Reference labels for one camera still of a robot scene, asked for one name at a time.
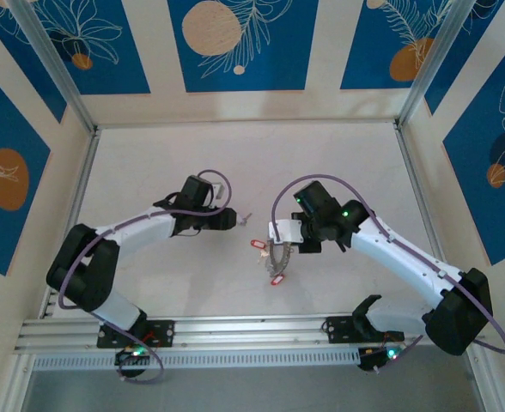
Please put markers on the aluminium side rail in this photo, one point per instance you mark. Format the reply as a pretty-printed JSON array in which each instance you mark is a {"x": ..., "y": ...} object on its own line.
[
  {"x": 80, "y": 193},
  {"x": 415, "y": 184}
]

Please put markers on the aluminium frame post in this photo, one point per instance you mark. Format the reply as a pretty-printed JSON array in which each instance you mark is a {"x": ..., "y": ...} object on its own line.
[
  {"x": 50, "y": 56},
  {"x": 433, "y": 60}
]

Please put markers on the silver keyring disc with rings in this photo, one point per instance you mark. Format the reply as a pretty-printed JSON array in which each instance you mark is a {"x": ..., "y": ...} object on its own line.
[{"x": 274, "y": 268}]

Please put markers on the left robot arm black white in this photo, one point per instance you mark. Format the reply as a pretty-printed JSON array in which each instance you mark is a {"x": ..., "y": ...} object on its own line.
[{"x": 141, "y": 227}]

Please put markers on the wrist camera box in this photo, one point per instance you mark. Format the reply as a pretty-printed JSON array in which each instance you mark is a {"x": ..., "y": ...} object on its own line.
[
  {"x": 218, "y": 192},
  {"x": 287, "y": 232}
]

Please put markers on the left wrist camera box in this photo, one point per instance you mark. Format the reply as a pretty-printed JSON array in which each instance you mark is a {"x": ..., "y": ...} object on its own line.
[{"x": 218, "y": 192}]

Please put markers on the aluminium back rail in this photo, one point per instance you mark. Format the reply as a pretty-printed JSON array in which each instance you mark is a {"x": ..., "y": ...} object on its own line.
[{"x": 244, "y": 122}]

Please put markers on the aluminium mounting rail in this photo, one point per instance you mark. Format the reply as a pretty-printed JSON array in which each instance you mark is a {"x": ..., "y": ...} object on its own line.
[{"x": 257, "y": 332}]

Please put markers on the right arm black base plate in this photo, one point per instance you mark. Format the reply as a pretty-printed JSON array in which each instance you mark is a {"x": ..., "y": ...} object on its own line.
[{"x": 338, "y": 330}]

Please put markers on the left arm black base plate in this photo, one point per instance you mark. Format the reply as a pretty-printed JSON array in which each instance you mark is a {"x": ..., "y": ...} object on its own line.
[{"x": 162, "y": 332}]

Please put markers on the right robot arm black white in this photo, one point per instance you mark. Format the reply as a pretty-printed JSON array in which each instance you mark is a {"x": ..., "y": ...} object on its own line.
[{"x": 398, "y": 257}]

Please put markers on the silver key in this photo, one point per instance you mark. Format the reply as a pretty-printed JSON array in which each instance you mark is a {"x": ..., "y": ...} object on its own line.
[{"x": 245, "y": 219}]

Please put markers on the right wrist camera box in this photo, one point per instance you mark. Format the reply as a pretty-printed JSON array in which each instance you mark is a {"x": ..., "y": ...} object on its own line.
[{"x": 287, "y": 232}]

